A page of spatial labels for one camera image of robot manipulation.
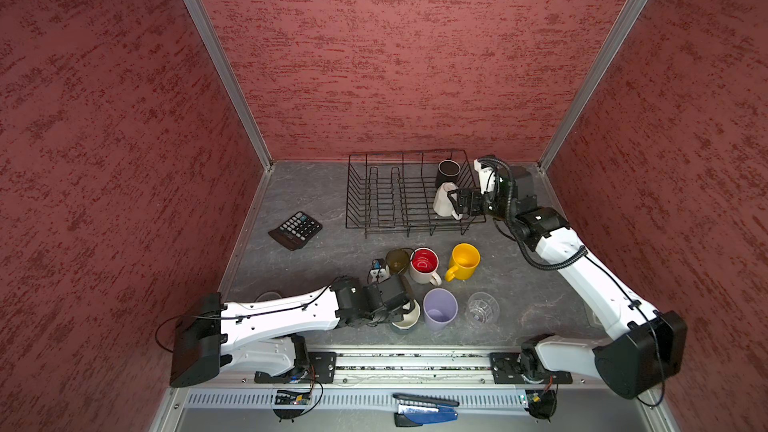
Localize tall white faceted mug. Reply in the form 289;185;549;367
433;182;462;220

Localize black mug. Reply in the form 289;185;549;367
434;159;461;188

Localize white cup teal outside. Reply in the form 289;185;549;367
391;300;421;333

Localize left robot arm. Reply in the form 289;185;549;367
169;275;415;388

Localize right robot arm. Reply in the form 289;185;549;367
448;156;688;399

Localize olive green glass cup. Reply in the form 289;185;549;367
385;248;410;276

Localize white mug red inside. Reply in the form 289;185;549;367
409;248;442;287

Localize yellow mug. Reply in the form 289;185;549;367
445;243;481;282

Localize lavender cup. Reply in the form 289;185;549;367
422;288;459;331

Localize clear glass cup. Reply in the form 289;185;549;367
466;292;500;326

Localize black calculator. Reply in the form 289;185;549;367
268;211;323;251

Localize blue black stapler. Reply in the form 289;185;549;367
392;393;460;428

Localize left circuit board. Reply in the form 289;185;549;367
274;390;313;407

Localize circuit board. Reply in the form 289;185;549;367
527;390;558;421
274;390;313;407

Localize right circuit board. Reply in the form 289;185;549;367
527;390;558;421

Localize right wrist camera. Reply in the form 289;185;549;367
474;157;498;194

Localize black wire dish rack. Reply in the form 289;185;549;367
345;149;486;236

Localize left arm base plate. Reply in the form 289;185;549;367
254;351;338;385

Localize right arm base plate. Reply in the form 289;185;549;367
489;352;573;386

